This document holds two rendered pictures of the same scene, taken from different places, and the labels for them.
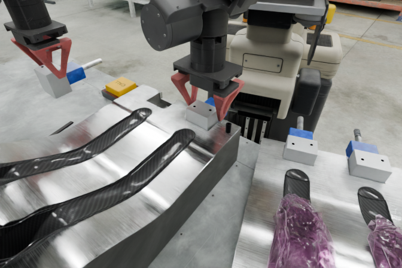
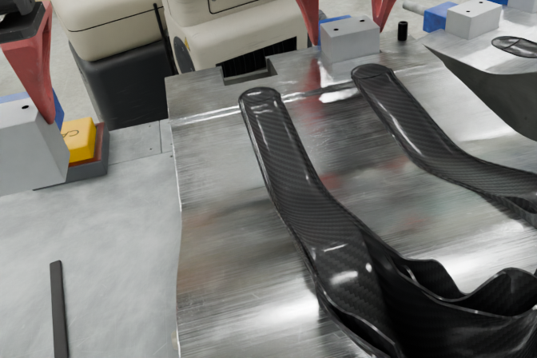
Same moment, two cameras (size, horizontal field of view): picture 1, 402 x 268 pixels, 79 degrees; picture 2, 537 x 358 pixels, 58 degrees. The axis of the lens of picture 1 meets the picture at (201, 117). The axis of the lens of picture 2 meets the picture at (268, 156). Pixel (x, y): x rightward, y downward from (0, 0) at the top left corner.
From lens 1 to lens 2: 40 cm
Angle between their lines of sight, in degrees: 35
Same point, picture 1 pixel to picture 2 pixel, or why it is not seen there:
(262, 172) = (479, 61)
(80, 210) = (496, 188)
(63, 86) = (59, 144)
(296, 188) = (522, 52)
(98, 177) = (396, 178)
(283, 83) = (288, 6)
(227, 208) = not seen: hidden behind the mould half
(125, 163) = (373, 149)
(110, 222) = not seen: outside the picture
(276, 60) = not seen: outside the picture
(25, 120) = not seen: outside the picture
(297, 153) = (483, 17)
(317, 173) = (514, 29)
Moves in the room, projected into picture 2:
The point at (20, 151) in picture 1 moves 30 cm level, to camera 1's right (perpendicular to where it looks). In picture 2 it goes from (241, 246) to (468, 36)
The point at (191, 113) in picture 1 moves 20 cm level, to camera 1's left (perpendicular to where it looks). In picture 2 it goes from (344, 40) to (191, 147)
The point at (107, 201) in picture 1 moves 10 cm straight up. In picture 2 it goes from (470, 176) to (496, 34)
